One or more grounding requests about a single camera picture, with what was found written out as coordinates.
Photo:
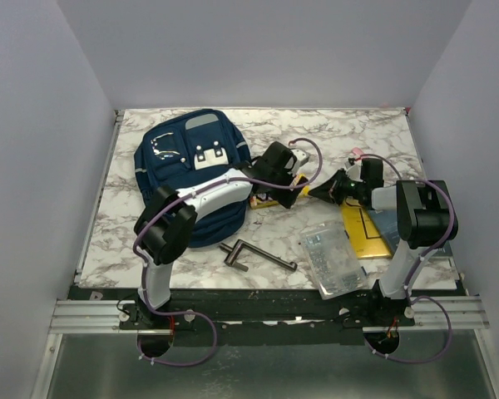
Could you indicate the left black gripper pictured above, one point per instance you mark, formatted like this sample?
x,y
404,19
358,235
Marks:
x,y
286,197

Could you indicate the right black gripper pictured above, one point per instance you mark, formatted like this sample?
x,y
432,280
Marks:
x,y
330,189

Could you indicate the yellow crayon box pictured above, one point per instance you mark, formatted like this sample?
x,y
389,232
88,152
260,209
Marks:
x,y
284,198

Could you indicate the navy blue student backpack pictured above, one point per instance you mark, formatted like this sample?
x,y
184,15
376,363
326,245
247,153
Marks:
x,y
192,150

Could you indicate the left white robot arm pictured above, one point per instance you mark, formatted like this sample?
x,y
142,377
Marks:
x,y
164,229

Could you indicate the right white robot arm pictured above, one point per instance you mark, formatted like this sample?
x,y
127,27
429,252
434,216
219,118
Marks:
x,y
426,218

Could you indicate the dark blue book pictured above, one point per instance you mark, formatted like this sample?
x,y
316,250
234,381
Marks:
x,y
386,223

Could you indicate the yellow notebook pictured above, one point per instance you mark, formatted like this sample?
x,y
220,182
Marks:
x,y
364,237

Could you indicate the clear plastic pencil case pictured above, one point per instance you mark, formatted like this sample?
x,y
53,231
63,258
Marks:
x,y
334,263

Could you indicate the black starry book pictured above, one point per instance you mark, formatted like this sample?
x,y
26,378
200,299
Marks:
x,y
440,258

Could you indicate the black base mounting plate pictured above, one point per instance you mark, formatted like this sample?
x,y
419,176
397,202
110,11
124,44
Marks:
x,y
252,317

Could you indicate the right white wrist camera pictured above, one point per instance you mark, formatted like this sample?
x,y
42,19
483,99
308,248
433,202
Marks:
x,y
352,165

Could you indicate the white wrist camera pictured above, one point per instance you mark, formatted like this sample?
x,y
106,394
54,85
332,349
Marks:
x,y
302,157
352,165

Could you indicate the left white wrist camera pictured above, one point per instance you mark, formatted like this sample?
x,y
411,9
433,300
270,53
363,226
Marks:
x,y
302,157

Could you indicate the aluminium rail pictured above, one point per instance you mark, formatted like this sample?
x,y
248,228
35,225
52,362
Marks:
x,y
102,317

